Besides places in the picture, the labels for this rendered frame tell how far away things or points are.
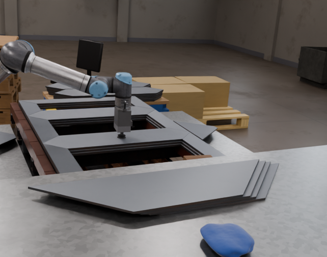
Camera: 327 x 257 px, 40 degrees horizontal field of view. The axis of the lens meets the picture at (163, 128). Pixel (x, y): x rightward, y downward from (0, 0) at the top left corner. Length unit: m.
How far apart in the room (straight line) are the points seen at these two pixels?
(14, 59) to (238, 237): 1.34
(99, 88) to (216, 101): 3.88
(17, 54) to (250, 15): 10.79
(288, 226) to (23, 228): 0.57
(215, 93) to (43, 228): 4.81
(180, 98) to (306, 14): 6.14
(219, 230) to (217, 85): 4.76
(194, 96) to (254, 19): 7.48
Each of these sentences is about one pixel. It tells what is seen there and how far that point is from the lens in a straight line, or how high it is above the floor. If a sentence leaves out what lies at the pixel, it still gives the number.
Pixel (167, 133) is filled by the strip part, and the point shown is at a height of 0.85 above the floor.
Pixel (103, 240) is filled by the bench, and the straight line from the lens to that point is 0.94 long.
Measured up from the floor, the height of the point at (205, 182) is 1.07.
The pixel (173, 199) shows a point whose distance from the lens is 1.07.
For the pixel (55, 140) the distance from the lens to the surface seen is 2.11.
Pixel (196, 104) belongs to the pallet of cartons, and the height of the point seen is 0.32.
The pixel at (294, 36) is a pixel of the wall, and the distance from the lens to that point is 10.92.
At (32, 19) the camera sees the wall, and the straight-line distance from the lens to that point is 12.55.
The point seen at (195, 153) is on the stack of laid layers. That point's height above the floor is 0.83.
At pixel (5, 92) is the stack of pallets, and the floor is 0.47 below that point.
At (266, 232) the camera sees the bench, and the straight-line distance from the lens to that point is 1.03.
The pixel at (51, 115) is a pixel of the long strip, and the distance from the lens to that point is 2.50.
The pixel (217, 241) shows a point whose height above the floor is 1.08.
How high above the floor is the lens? 1.54
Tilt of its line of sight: 17 degrees down
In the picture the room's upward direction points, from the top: 4 degrees clockwise
